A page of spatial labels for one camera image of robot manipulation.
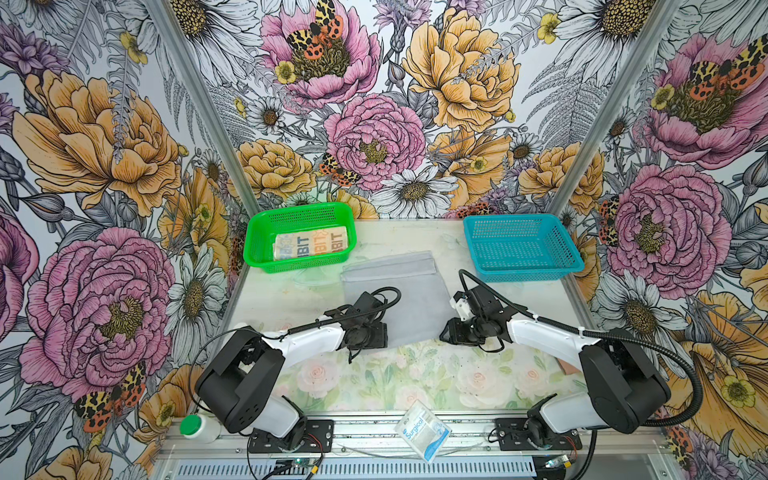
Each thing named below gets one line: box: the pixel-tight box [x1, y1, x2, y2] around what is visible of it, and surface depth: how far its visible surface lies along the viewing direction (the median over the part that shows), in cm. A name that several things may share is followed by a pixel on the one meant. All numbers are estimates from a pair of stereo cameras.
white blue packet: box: [393, 399, 452, 464], surface depth 76 cm
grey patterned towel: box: [273, 226, 349, 261], surface depth 113 cm
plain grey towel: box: [341, 251, 458, 349], surface depth 104 cm
